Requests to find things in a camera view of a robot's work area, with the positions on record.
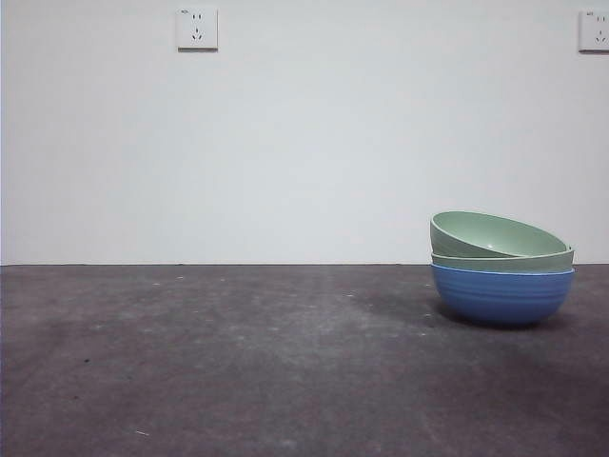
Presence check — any white wall socket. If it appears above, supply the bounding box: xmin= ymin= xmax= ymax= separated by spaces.
xmin=177 ymin=6 xmax=220 ymax=52
xmin=578 ymin=10 xmax=609 ymax=53

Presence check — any blue ribbed bowl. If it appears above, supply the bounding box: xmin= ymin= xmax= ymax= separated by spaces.
xmin=430 ymin=263 xmax=576 ymax=328

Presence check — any green ribbed bowl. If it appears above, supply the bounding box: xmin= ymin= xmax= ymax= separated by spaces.
xmin=429 ymin=210 xmax=571 ymax=260
xmin=430 ymin=245 xmax=576 ymax=275

